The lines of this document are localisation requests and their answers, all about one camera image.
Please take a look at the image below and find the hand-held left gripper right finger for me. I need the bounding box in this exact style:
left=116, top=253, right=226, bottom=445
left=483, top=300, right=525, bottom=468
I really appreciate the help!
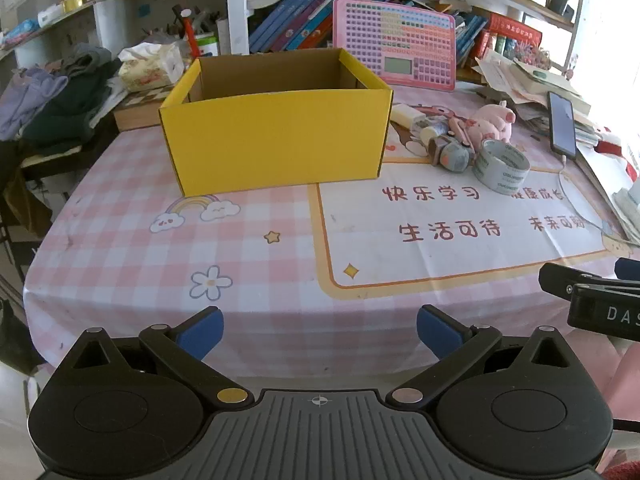
left=387, top=305, right=583, bottom=408

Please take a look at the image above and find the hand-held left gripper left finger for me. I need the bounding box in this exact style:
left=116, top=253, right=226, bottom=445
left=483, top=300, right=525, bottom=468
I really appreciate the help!
left=59, top=306, right=253, bottom=411

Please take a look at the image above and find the clear tape roll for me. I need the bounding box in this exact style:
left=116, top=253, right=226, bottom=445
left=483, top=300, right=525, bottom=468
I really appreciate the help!
left=472, top=139, right=531, bottom=196

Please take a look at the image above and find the grey toy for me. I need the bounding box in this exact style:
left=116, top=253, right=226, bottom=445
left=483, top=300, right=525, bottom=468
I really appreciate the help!
left=430, top=134, right=472, bottom=171

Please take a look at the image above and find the pink pig plush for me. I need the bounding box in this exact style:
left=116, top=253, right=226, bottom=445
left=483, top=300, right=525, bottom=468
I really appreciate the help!
left=469, top=101, right=517, bottom=142

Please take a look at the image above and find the yellow cardboard box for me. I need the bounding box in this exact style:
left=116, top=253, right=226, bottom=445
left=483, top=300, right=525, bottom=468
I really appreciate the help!
left=159, top=48, right=394, bottom=198

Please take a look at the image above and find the white charger plug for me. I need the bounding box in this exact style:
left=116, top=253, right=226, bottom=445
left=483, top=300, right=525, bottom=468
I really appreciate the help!
left=390, top=103, right=426, bottom=129

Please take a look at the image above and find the white small container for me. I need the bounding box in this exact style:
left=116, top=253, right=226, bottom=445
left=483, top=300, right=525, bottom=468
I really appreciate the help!
left=37, top=4, right=66, bottom=26

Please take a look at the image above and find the pink clothing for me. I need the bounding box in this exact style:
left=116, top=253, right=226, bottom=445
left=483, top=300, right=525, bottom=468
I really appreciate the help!
left=597, top=340, right=640, bottom=480

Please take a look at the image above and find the red and white pouch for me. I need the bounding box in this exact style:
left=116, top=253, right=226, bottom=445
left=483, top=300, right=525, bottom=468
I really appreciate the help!
left=595, top=140, right=640, bottom=181

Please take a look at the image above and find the black smartphone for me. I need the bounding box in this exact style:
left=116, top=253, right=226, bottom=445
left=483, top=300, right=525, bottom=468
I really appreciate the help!
left=547, top=91, right=577, bottom=158

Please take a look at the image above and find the pile of papers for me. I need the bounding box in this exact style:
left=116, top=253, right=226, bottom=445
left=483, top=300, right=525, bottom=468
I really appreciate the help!
left=475, top=50, right=640, bottom=246

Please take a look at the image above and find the wooden chessboard box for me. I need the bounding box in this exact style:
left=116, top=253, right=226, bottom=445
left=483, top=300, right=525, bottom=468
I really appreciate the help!
left=114, top=84, right=176, bottom=133

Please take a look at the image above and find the dark green garment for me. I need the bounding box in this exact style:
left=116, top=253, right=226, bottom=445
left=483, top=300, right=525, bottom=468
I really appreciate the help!
left=22, top=60, right=123, bottom=153

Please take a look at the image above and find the red box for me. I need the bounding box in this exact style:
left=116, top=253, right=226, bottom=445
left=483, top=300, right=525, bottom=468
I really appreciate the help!
left=487, top=13, right=543, bottom=53

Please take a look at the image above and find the floral tissue pack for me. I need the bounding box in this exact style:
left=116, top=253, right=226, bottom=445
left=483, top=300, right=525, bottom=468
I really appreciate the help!
left=117, top=41, right=186, bottom=93

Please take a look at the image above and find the green and white cup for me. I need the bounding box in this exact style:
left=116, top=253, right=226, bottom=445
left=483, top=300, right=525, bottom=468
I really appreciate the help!
left=195, top=32, right=220, bottom=57

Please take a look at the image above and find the purple garment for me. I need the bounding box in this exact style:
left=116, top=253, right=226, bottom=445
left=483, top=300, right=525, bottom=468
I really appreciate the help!
left=0, top=66, right=68, bottom=142

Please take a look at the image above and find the grey garment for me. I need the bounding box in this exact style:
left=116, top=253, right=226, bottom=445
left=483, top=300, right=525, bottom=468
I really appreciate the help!
left=62, top=42, right=113, bottom=78

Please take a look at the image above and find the pink toy laptop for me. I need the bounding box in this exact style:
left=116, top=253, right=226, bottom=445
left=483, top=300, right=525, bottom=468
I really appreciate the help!
left=332, top=0, right=457, bottom=92

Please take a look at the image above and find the row of blue books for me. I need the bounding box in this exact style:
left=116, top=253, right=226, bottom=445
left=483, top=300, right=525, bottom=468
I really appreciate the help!
left=248, top=0, right=488, bottom=61

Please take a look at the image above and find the white bookshelf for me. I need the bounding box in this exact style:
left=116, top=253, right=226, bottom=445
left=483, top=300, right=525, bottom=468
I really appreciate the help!
left=0, top=0, right=591, bottom=81

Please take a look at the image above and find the blue wipes packet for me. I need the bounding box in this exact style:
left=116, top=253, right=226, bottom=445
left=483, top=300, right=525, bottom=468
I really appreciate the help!
left=0, top=20, right=41, bottom=46

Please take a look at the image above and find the white charging cable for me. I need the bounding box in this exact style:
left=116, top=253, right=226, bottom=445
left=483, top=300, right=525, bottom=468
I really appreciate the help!
left=557, top=155, right=613, bottom=233

